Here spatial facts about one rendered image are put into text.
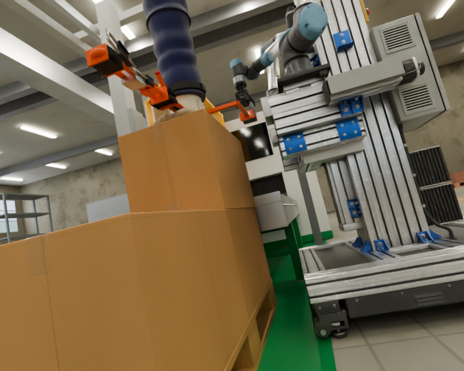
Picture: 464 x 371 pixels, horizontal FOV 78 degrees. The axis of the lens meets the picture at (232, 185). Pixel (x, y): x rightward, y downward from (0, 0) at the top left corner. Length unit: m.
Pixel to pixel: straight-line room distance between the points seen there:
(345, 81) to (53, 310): 1.12
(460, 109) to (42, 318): 14.13
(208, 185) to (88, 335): 0.67
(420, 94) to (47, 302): 1.51
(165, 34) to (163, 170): 0.75
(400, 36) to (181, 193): 1.21
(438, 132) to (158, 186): 13.00
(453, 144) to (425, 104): 12.27
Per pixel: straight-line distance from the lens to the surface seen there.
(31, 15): 4.16
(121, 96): 3.13
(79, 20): 4.15
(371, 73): 1.25
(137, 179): 1.23
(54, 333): 0.65
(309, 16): 1.33
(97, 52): 1.01
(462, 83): 14.61
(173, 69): 1.54
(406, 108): 1.52
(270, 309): 1.58
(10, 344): 0.73
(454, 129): 13.94
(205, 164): 1.10
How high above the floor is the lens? 0.49
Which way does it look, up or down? 7 degrees up
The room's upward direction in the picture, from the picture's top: 13 degrees counter-clockwise
